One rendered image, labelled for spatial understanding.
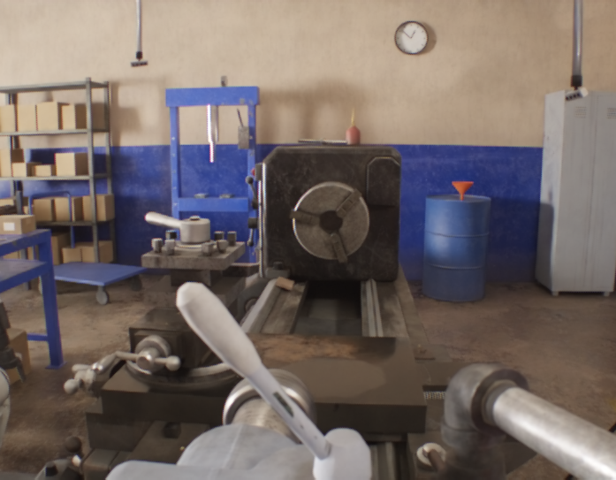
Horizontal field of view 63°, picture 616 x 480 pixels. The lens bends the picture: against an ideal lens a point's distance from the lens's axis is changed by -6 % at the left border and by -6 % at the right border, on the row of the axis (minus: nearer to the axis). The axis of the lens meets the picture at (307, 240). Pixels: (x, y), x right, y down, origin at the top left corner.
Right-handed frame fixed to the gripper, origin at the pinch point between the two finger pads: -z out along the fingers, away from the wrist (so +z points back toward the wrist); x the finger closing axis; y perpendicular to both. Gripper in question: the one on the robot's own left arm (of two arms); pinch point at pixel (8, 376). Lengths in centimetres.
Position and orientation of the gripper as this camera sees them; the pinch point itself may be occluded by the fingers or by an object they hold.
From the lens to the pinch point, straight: 208.5
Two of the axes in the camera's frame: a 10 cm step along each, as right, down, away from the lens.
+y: -0.4, -1.8, 9.8
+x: 9.8, -2.0, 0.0
